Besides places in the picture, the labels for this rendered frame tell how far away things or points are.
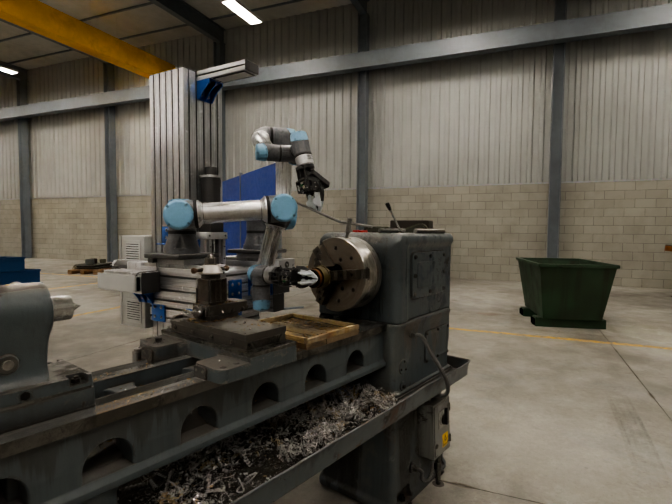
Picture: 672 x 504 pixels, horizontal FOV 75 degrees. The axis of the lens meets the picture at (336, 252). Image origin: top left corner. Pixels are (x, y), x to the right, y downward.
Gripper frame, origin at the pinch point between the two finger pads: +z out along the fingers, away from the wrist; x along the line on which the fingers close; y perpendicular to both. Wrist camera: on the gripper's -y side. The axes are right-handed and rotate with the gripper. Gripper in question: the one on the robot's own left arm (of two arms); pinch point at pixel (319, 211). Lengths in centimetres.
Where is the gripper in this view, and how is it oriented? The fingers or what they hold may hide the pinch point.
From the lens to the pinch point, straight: 189.6
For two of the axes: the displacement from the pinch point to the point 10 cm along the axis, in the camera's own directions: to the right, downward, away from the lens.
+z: 2.3, 9.7, -1.1
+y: -6.0, 0.6, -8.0
